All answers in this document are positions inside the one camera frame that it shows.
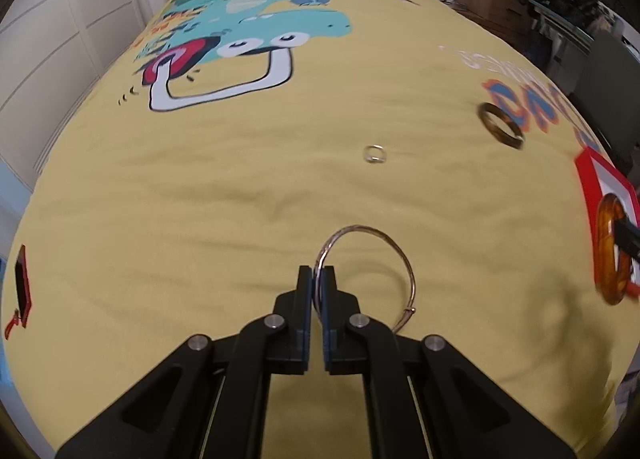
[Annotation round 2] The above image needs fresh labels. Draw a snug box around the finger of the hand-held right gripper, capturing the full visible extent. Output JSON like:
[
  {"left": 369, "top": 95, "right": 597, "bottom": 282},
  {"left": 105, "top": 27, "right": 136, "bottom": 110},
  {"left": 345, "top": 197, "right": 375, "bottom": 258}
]
[{"left": 612, "top": 216, "right": 640, "bottom": 264}]

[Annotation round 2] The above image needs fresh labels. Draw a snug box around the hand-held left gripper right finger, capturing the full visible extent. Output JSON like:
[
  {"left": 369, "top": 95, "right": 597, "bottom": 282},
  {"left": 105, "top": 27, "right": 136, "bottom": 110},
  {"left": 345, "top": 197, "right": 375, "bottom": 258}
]
[{"left": 319, "top": 265, "right": 577, "bottom": 459}]

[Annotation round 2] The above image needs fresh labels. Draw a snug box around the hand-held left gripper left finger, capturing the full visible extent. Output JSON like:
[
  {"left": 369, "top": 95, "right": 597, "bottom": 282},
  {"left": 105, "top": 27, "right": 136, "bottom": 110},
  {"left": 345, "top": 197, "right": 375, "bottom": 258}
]
[{"left": 55, "top": 265, "right": 314, "bottom": 459}]

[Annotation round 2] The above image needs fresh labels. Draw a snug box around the amber bangle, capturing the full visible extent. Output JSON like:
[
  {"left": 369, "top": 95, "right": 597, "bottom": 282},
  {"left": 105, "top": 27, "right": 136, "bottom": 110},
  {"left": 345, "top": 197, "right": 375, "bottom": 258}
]
[{"left": 595, "top": 193, "right": 640, "bottom": 306}]

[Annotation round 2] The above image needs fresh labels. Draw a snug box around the red cardboard box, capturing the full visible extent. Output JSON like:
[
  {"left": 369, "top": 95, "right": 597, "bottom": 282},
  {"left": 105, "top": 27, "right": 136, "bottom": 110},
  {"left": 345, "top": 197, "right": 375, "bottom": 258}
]
[{"left": 574, "top": 146, "right": 640, "bottom": 297}]

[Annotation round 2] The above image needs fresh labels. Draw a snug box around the thin gold wire bangle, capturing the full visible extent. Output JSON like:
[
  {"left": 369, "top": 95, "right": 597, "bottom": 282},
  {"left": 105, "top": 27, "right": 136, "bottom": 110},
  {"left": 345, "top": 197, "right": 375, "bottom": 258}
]
[{"left": 314, "top": 224, "right": 419, "bottom": 336}]

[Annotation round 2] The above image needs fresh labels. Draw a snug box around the yellow printed blanket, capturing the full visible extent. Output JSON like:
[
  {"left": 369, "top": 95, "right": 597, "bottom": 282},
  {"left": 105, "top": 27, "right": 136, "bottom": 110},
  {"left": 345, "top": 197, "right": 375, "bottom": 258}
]
[{"left": 0, "top": 0, "right": 636, "bottom": 459}]

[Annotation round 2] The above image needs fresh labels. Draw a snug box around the grey chair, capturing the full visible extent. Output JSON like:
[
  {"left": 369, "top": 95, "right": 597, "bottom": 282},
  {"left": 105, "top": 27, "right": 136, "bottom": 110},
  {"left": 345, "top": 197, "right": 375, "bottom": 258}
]
[{"left": 570, "top": 31, "right": 640, "bottom": 174}]

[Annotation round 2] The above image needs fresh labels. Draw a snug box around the dark brown bangle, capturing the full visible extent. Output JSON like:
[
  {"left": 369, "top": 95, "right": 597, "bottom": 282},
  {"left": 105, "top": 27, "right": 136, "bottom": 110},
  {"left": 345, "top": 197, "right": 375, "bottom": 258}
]
[{"left": 477, "top": 102, "right": 526, "bottom": 150}]

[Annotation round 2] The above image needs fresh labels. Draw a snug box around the red flat case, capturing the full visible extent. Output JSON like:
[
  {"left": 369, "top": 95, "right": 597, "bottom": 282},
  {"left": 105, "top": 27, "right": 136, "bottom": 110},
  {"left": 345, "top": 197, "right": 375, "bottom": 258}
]
[{"left": 4, "top": 245, "right": 32, "bottom": 340}]

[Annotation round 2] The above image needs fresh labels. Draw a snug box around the white wardrobe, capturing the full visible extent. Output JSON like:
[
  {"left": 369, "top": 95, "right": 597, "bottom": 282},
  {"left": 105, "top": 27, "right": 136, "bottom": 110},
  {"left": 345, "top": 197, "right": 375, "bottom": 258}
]
[{"left": 0, "top": 0, "right": 168, "bottom": 174}]

